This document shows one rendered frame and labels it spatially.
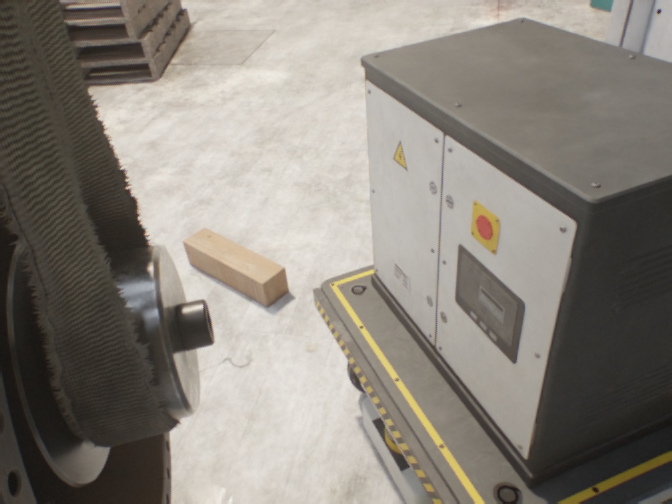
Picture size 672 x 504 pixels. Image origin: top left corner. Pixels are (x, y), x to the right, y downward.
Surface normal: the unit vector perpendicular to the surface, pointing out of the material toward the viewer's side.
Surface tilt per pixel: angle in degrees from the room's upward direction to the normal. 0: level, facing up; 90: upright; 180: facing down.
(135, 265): 1
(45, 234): 94
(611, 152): 0
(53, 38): 101
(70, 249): 92
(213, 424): 0
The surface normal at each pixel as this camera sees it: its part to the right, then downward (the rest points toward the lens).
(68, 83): 0.97, 0.19
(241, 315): -0.08, -0.79
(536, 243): -0.92, 0.29
